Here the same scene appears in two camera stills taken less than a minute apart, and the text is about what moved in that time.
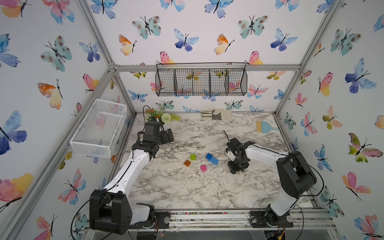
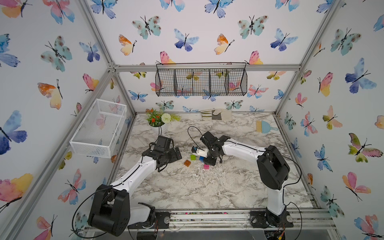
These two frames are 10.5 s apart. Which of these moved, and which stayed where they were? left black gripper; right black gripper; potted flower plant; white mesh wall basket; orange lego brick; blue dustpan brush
Moved: left black gripper; right black gripper
Stayed: orange lego brick; blue dustpan brush; potted flower plant; white mesh wall basket
